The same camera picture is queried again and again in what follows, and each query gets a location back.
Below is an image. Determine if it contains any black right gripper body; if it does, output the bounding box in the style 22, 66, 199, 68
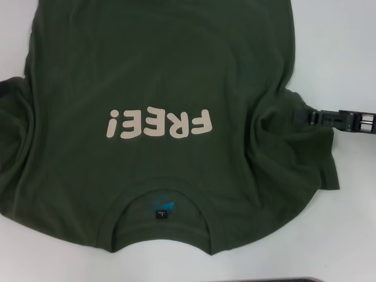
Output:
338, 109, 376, 132

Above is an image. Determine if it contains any dark green FREE t-shirt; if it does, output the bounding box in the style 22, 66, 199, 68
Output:
0, 0, 343, 257

